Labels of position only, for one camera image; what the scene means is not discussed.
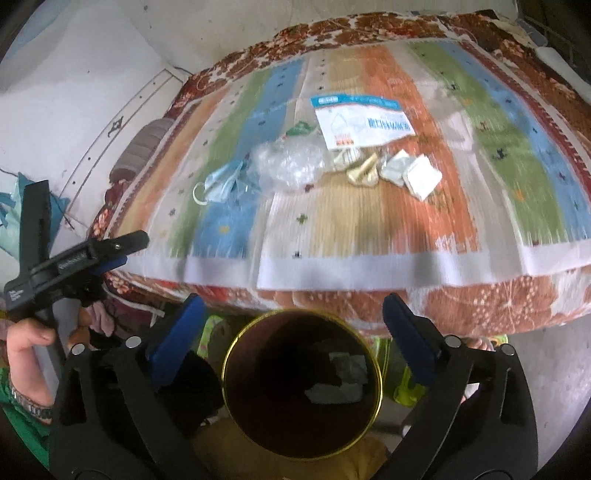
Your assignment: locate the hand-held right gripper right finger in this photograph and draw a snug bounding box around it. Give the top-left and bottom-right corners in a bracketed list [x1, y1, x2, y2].
[382, 293, 541, 480]

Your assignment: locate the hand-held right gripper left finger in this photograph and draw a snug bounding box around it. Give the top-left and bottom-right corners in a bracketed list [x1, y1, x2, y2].
[48, 293, 218, 480]

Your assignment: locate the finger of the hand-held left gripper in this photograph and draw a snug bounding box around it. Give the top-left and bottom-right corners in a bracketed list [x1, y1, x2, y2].
[50, 230, 150, 283]
[18, 181, 51, 274]

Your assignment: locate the round dark bin gold rim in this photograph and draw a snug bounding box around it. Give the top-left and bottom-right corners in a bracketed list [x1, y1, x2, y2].
[221, 308, 385, 460]

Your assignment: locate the blue face mask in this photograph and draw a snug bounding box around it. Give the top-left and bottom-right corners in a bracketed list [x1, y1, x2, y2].
[193, 158, 253, 205]

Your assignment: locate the white square sachet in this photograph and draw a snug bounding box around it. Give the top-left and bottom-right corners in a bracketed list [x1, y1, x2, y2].
[402, 155, 440, 201]

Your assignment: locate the silver white sachet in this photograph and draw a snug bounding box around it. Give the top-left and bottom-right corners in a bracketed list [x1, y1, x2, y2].
[379, 149, 413, 186]

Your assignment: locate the long gold foil wrapper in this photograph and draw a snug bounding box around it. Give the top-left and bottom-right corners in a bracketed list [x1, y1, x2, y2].
[346, 154, 381, 187]

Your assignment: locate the clear plastic bag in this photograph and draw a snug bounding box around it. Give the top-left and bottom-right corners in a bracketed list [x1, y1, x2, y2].
[247, 137, 325, 192]

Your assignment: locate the white package blue header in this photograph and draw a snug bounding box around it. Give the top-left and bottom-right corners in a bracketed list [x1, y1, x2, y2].
[309, 93, 415, 150]

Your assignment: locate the person's left forearm green sleeve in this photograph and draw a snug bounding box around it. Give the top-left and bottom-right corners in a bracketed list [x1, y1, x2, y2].
[0, 369, 52, 468]

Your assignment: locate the person's left hand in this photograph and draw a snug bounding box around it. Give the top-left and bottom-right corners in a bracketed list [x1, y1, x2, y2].
[0, 318, 57, 408]

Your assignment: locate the teal cloth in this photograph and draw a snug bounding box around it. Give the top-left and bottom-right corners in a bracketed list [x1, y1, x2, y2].
[0, 172, 71, 259]

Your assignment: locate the pink cloth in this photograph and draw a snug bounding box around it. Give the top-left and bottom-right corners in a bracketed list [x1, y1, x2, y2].
[87, 302, 119, 339]

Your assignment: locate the floral brown mattress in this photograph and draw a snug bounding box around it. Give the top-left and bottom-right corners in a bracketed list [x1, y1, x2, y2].
[88, 9, 591, 339]

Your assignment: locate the grey paper scrap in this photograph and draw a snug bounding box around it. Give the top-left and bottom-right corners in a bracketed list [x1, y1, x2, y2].
[329, 352, 370, 385]
[304, 380, 364, 404]

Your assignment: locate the metal wristwatch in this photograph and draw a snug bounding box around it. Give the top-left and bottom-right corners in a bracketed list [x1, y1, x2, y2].
[8, 384, 54, 422]

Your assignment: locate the striped colourful mat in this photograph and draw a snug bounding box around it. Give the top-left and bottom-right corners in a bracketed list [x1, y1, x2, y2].
[113, 39, 591, 292]

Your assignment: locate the mustard yellow cloth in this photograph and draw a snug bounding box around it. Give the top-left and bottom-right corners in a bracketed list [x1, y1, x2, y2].
[191, 415, 391, 480]

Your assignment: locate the white cloth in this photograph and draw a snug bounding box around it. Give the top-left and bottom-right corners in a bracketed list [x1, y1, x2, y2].
[536, 45, 581, 71]

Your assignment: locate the metal rack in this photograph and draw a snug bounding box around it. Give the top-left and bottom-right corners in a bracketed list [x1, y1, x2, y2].
[518, 8, 588, 63]

